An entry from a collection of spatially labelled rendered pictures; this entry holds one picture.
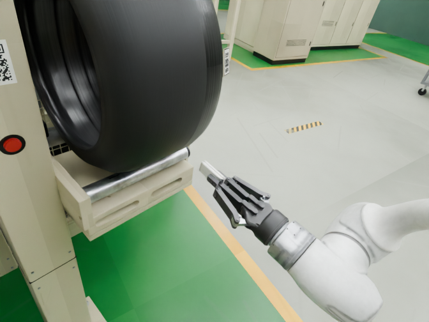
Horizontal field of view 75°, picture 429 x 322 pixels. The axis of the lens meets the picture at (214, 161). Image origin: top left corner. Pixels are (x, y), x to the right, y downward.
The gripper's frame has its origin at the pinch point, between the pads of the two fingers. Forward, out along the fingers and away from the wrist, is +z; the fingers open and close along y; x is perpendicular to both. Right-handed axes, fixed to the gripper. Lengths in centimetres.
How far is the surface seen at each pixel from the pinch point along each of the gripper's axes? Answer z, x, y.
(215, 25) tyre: 14.7, -28.2, -6.2
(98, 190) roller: 17.9, 11.3, 18.8
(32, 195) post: 24.9, 12.3, 31.0
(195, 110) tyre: 8.8, -12.9, 0.9
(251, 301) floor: -24, 98, -40
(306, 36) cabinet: 188, 81, -459
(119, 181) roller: 17.7, 11.4, 13.3
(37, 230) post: 23.3, 23.7, 32.3
